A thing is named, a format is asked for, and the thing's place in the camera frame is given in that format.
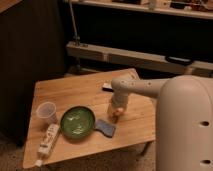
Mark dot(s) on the green ceramic bowl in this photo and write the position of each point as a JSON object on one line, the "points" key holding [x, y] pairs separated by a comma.
{"points": [[77, 122]]}

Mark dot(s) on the white tube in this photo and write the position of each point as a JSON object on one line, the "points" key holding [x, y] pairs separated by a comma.
{"points": [[47, 144]]}

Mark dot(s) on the dark cabinet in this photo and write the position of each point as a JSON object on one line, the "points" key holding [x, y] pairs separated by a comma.
{"points": [[31, 49]]}

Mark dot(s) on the metal pole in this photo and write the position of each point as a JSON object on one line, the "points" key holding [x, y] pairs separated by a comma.
{"points": [[76, 37]]}

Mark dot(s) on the wooden shelf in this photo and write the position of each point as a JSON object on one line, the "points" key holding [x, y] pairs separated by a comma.
{"points": [[152, 6]]}

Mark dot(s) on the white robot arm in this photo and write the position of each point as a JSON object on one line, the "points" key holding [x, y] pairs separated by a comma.
{"points": [[184, 118]]}

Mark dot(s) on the blue sponge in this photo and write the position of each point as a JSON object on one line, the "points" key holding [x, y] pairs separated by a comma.
{"points": [[105, 128]]}

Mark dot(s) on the clear plastic cup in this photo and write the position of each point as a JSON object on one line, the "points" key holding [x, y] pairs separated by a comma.
{"points": [[47, 112]]}

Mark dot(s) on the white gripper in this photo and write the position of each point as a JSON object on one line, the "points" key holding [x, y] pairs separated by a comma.
{"points": [[115, 111]]}

